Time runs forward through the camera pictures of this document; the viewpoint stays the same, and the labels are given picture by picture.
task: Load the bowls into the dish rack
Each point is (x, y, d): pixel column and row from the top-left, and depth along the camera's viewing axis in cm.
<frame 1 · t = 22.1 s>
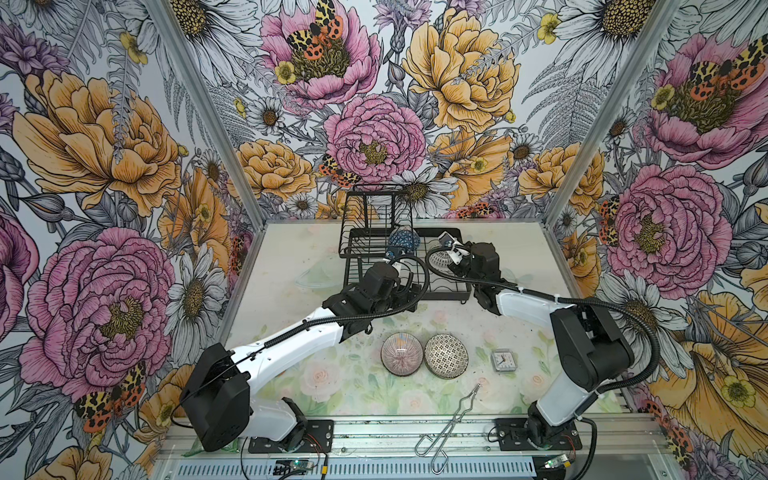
left hand: (401, 290, 81), fingers open
right hand: (458, 247, 93), fingers closed
purple striped bowl: (401, 354, 87), point 3 cm above the table
black white dotted bowl: (446, 356, 87), point 3 cm above the table
small clear square clock: (503, 360, 87), point 2 cm above the table

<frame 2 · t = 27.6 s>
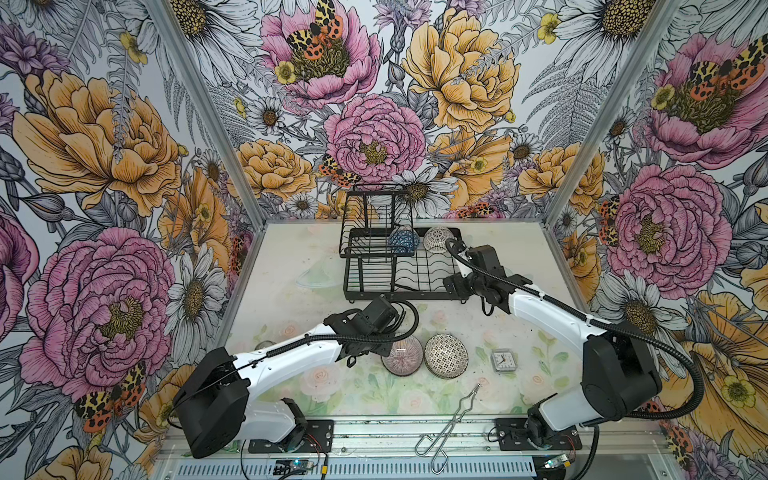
left hand: (381, 346, 83), fingers closed
right hand: (461, 284, 90), fingers open
the named things where they were.

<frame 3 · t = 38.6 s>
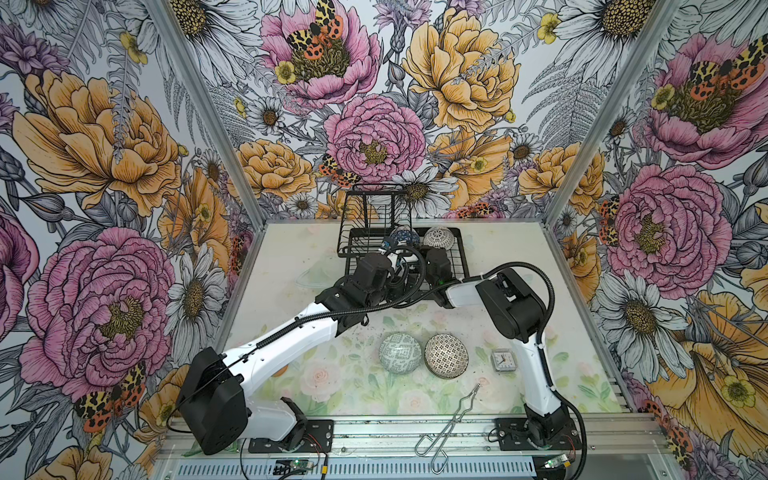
left hand: (398, 280, 80), fingers open
right hand: (413, 244, 103), fingers closed
green patterned bowl: (400, 353, 89), on the table
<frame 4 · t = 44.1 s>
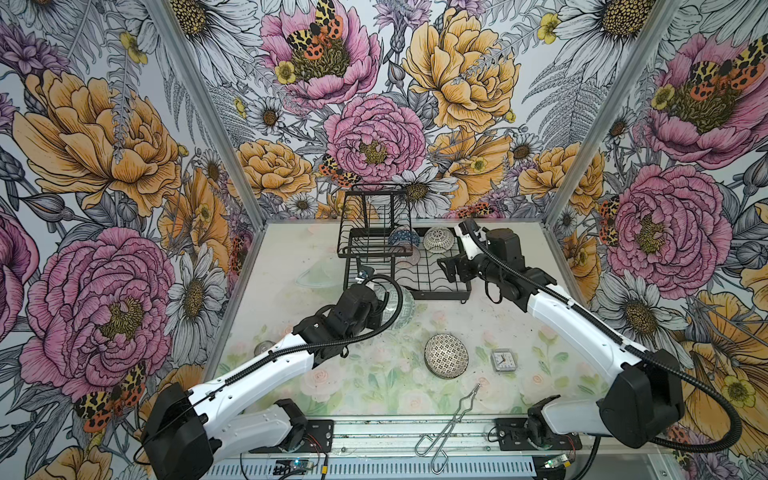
left hand: (372, 307, 80), fingers closed
right hand: (454, 262, 82), fingers open
green patterned bowl: (408, 307, 81), point 17 cm above the table
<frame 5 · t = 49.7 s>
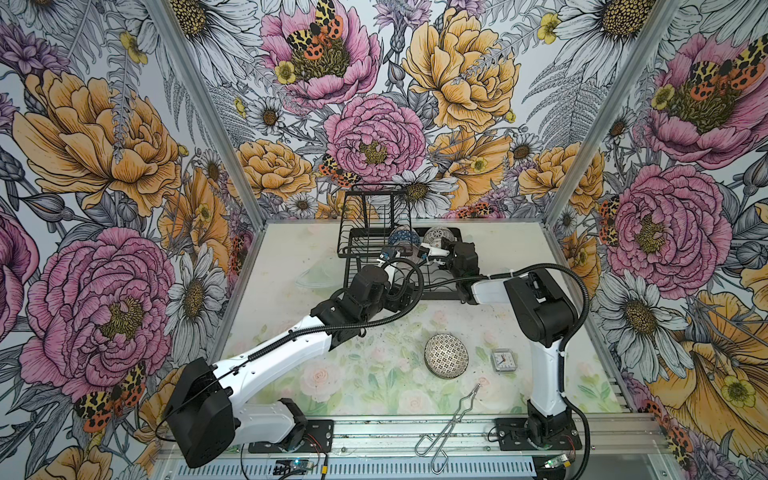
left hand: (394, 286, 79), fingers open
right hand: (449, 241, 102), fingers closed
